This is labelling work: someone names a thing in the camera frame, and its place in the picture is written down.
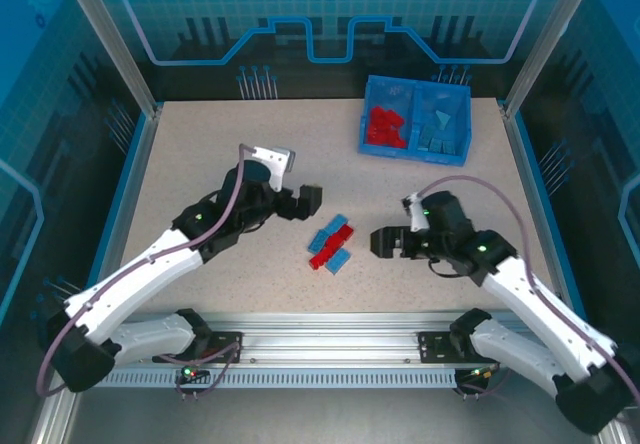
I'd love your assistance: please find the blue divided plastic container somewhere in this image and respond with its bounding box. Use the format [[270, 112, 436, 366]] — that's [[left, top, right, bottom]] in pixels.
[[357, 74, 474, 166]]

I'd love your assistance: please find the small LED connector board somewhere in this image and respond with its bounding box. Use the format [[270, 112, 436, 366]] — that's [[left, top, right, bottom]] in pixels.
[[467, 366, 501, 383], [182, 361, 209, 384]]

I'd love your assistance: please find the grey metal base panel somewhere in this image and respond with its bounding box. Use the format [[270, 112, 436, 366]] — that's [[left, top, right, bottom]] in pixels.
[[64, 388, 599, 444]]

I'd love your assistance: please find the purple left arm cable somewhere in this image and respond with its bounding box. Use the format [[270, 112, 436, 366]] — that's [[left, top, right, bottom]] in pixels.
[[35, 143, 247, 400]]

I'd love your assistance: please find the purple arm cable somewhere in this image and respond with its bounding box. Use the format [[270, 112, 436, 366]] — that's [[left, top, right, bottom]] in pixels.
[[35, 143, 247, 400], [417, 175, 640, 423]]

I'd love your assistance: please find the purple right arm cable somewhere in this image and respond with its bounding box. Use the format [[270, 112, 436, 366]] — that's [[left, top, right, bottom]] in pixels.
[[417, 175, 640, 423]]

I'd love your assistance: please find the aluminium side rail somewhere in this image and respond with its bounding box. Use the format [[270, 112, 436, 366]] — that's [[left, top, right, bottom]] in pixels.
[[499, 101, 584, 328], [82, 106, 164, 329]]

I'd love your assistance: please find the aluminium mounting rail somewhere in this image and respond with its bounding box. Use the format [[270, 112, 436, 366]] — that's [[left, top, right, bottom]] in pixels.
[[64, 312, 599, 366]]

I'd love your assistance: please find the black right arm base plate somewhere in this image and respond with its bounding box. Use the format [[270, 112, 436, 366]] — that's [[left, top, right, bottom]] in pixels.
[[418, 331, 507, 365]]

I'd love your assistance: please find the slotted grey cable duct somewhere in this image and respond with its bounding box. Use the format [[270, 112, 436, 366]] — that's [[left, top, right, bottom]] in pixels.
[[94, 368, 460, 390]]

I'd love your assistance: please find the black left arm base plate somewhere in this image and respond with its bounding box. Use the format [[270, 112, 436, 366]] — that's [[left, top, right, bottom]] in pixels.
[[152, 331, 244, 364]]

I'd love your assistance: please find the aluminium frame post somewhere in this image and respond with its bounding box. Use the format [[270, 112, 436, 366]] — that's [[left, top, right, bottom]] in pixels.
[[54, 0, 164, 118], [501, 0, 609, 120]]

